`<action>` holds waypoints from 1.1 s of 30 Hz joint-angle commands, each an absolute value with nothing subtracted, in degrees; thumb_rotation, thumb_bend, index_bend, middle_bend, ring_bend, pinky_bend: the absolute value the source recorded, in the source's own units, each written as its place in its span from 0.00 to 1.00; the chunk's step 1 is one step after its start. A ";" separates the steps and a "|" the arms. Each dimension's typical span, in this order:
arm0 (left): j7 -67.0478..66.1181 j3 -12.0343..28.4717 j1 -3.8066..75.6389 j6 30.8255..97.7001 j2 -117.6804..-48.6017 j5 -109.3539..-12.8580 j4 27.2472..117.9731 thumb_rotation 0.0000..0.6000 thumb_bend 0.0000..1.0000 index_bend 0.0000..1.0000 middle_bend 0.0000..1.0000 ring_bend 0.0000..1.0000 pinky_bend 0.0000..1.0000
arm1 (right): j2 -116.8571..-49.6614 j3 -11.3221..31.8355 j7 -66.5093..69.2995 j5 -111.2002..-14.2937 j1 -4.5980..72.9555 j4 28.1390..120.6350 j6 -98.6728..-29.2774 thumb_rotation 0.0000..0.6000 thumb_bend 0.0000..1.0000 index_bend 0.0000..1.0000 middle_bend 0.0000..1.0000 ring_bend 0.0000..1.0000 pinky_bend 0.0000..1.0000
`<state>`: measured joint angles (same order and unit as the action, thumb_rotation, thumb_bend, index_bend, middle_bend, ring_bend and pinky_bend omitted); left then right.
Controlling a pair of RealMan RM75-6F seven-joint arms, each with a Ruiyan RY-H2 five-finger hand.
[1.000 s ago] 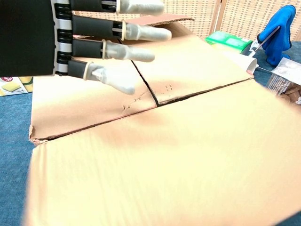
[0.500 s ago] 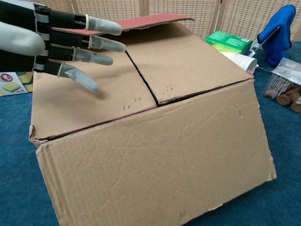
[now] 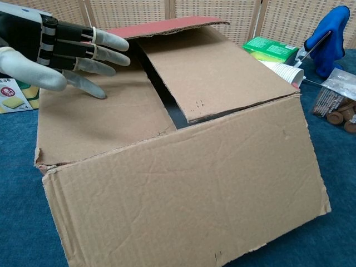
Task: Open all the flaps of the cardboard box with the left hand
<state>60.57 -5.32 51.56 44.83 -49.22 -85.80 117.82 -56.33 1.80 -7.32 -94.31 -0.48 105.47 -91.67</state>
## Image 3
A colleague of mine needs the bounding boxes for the stack of paper cups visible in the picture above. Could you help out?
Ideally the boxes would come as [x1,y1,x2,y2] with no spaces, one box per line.
[263,61,305,89]

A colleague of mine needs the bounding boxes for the clear bag of brown pieces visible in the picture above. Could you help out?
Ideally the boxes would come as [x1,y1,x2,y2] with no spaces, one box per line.
[309,67,356,133]

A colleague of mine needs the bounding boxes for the woven folding screen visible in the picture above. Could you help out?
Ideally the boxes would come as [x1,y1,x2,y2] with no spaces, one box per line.
[0,0,356,51]

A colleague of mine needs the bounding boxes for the blue table cloth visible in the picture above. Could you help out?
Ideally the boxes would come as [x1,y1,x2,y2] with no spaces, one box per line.
[0,48,356,267]

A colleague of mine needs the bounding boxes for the red cardboard box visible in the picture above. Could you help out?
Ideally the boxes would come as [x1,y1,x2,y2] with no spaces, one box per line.
[34,16,332,267]

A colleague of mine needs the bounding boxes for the green yellow sponge pack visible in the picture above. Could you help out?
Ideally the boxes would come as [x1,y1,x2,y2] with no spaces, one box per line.
[0,78,40,114]

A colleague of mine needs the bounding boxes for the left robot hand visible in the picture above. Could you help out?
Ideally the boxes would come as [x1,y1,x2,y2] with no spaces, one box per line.
[0,2,131,100]

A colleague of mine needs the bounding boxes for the blue oven mitt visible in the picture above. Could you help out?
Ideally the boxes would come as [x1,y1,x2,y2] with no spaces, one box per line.
[304,5,351,78]

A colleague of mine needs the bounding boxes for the green carton box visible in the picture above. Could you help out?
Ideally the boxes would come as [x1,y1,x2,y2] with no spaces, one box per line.
[242,36,300,63]

